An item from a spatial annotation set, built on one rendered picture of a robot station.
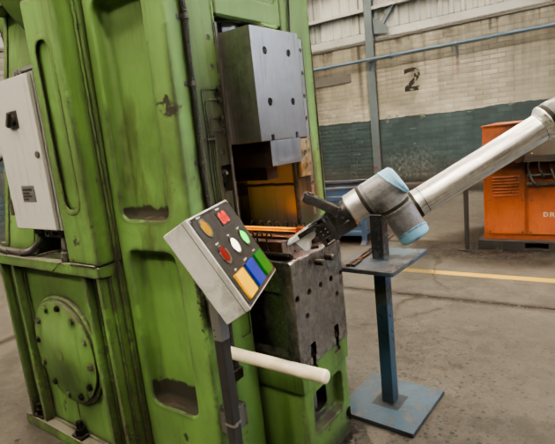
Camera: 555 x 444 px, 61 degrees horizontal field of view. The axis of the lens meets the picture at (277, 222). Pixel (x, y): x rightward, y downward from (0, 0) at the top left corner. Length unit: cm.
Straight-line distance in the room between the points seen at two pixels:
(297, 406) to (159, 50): 143
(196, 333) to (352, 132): 855
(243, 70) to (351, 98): 835
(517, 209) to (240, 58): 391
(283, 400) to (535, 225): 370
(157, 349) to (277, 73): 121
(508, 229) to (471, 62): 467
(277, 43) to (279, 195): 70
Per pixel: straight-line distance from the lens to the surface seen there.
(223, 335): 144
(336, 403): 230
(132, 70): 187
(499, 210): 522
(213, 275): 120
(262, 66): 176
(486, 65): 928
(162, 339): 204
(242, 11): 196
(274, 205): 222
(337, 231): 137
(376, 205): 134
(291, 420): 208
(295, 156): 187
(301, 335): 186
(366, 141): 992
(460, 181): 150
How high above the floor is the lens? 139
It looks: 11 degrees down
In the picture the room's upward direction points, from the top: 6 degrees counter-clockwise
